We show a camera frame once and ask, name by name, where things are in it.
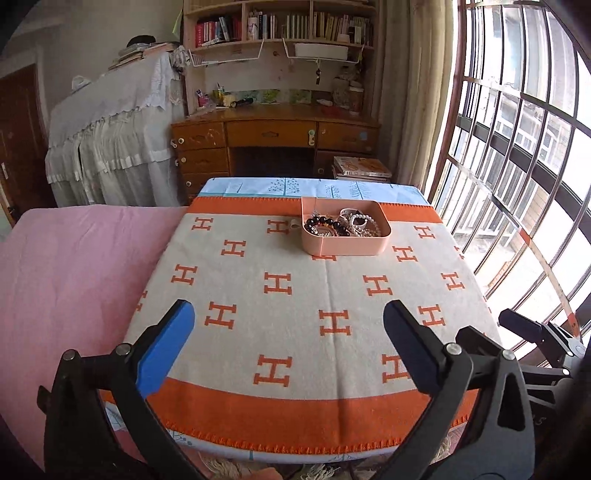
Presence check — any pink bedsheet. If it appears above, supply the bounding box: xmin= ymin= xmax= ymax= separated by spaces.
xmin=0 ymin=205 xmax=190 ymax=462

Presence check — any wooden desk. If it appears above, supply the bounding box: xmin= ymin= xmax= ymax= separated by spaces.
xmin=171 ymin=104 xmax=382 ymax=206

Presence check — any cream tassel fringe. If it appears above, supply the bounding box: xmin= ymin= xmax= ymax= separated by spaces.
xmin=198 ymin=456 xmax=329 ymax=480

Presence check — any white lace covered furniture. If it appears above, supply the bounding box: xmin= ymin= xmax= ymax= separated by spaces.
xmin=45 ymin=46 xmax=190 ymax=208

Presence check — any white wire basket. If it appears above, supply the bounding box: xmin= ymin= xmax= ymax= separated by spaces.
xmin=188 ymin=39 xmax=266 ymax=68
xmin=281 ymin=37 xmax=376 ymax=64

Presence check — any black bead bracelet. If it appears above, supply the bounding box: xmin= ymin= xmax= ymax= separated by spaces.
xmin=305 ymin=216 xmax=347 ymax=234

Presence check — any row of shelf books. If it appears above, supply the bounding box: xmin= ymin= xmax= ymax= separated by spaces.
xmin=194 ymin=11 xmax=375 ymax=47

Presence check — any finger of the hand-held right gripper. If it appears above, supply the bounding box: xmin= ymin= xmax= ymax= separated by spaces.
xmin=498 ymin=308 xmax=585 ymax=359
xmin=519 ymin=362 xmax=574 ymax=444

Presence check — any wooden bookshelf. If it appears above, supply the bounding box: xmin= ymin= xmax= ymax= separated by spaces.
xmin=182 ymin=0 xmax=382 ymax=116

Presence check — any white pearl bracelet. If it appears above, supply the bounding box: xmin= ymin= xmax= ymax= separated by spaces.
xmin=355 ymin=213 xmax=382 ymax=239

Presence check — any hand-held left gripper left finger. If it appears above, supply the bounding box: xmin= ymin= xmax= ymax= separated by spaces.
xmin=37 ymin=299 xmax=204 ymax=480

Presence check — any pink storage box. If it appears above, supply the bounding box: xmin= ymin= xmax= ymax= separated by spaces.
xmin=288 ymin=196 xmax=392 ymax=256

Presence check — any brown wooden door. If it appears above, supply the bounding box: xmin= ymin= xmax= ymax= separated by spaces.
xmin=0 ymin=62 xmax=52 ymax=219

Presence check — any pile of books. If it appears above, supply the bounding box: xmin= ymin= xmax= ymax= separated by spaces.
xmin=108 ymin=34 xmax=182 ymax=70

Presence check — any white long box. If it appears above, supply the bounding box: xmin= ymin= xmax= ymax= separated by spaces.
xmin=294 ymin=43 xmax=350 ymax=60

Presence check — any beige curtain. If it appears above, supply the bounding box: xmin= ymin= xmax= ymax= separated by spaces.
xmin=369 ymin=0 xmax=455 ymax=191

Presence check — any metal window grille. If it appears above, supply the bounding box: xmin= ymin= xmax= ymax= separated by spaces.
xmin=425 ymin=0 xmax=591 ymax=361

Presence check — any stack of books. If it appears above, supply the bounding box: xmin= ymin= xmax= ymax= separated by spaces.
xmin=332 ymin=156 xmax=393 ymax=182

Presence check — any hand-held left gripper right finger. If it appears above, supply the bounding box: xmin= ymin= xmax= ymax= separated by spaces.
xmin=369 ymin=299 xmax=536 ymax=480

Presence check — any white smart watch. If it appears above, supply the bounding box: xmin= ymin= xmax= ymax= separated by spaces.
xmin=339 ymin=208 xmax=371 ymax=232

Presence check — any orange patterned blanket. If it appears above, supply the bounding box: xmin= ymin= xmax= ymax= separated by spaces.
xmin=99 ymin=196 xmax=504 ymax=455

